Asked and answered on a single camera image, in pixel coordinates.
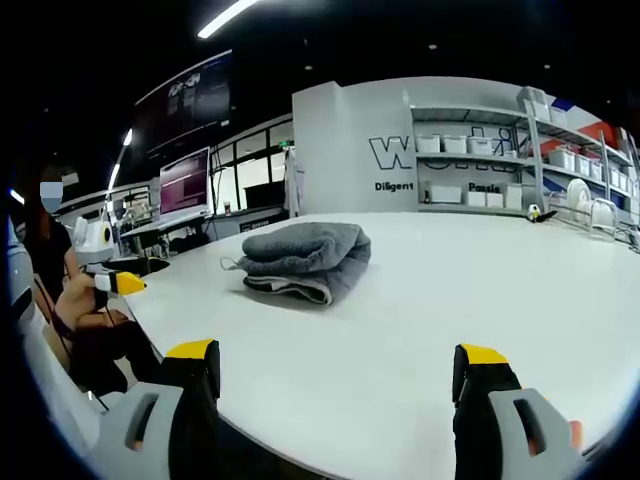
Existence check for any shelf with white bins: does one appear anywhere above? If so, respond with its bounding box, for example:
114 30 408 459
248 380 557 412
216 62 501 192
415 89 639 209

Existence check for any long ceiling light strip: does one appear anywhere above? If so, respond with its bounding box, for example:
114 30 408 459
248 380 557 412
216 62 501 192
196 0 262 40

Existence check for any white hanging coat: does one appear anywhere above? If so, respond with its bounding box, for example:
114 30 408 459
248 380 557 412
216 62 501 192
283 146 305 219

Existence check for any large dark wall screen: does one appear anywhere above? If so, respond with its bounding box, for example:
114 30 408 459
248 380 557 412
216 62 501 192
133 48 234 154

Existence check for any black monitor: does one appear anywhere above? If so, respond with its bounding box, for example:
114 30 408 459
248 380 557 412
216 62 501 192
242 180 287 212

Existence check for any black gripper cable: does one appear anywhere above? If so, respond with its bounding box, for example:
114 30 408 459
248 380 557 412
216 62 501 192
95 294 137 329

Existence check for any small yellow black toy figure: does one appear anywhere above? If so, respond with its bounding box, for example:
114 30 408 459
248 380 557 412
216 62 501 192
525 201 558 224

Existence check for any wire dish rack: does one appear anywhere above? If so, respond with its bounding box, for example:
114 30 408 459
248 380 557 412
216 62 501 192
546 202 640 247

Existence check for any grey towel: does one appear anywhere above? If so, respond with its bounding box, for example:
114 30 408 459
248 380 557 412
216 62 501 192
221 222 374 307

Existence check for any person's black shirt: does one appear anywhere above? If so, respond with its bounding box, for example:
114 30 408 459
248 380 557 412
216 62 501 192
27 217 77 306

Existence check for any tall grey metal shelf rack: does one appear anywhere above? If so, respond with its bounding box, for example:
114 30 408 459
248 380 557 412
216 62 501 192
519 85 640 241

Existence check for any white plate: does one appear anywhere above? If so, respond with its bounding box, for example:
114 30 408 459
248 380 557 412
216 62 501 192
566 178 595 212
589 198 617 237

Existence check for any computer monitor with pink screen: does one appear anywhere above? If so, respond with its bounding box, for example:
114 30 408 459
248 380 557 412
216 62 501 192
158 146 212 219

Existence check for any grey office desk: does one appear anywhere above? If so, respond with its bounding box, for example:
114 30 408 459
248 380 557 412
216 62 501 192
119 212 214 251

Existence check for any person's left hand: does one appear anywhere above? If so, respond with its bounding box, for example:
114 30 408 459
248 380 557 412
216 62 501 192
73 274 102 309

